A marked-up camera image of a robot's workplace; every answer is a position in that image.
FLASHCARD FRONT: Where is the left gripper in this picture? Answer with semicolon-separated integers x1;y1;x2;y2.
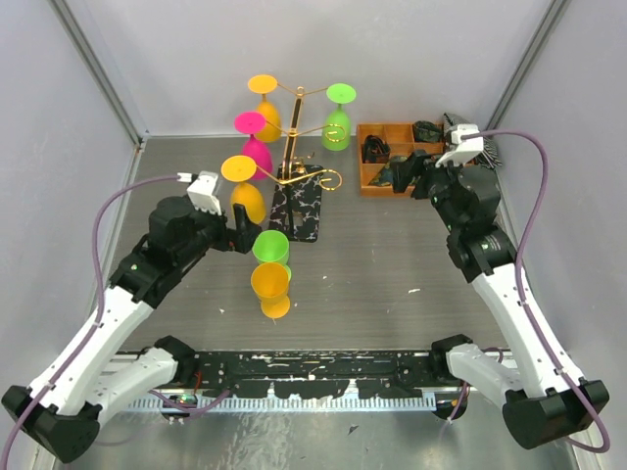
177;199;263;267

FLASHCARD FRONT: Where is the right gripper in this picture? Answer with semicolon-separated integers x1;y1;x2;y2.
390;149;469;233

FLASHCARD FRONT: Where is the green goblet back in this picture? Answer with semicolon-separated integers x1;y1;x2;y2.
252;229;292;281

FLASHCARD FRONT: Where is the green goblet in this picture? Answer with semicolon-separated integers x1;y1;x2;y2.
322;82;357;152
252;229;292;281

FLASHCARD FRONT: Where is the orange goblet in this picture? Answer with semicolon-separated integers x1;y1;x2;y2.
248;74;282;143
220;155;266;224
251;262;291;319

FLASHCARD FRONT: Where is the green goblet front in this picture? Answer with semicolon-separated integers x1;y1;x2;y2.
322;82;357;152

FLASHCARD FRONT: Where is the pink plastic goblet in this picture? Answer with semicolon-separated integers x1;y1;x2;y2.
234;112;273;180

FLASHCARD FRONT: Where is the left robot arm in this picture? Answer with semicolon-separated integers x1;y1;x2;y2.
1;196;262;463

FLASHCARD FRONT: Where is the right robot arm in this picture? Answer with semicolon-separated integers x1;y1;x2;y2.
390;151;609;449

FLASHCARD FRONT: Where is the blue yellow floral tie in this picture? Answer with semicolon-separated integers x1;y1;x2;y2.
368;155;408;187

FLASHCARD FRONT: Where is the black orange rolled tie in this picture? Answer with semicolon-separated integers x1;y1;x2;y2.
362;134;391;164

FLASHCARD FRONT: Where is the wooden compartment tray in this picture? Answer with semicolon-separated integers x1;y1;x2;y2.
357;122;445;198

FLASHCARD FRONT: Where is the dark green floral tie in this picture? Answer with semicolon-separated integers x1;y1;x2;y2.
412;120;443;143

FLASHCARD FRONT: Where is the black white striped cloth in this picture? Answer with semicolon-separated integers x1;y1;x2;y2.
442;113;502;170

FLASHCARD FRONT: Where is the gold wire wine glass rack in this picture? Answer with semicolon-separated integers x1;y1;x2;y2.
265;86;343;243

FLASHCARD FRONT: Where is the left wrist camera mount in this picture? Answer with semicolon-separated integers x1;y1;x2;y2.
177;171;222;215

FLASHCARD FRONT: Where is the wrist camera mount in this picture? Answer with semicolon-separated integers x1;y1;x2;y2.
177;171;222;215
435;123;484;167

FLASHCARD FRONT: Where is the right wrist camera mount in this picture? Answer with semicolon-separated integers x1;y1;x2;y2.
435;123;484;167

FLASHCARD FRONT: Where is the grey slotted cable duct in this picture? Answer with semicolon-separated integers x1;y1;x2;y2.
126;395;437;413

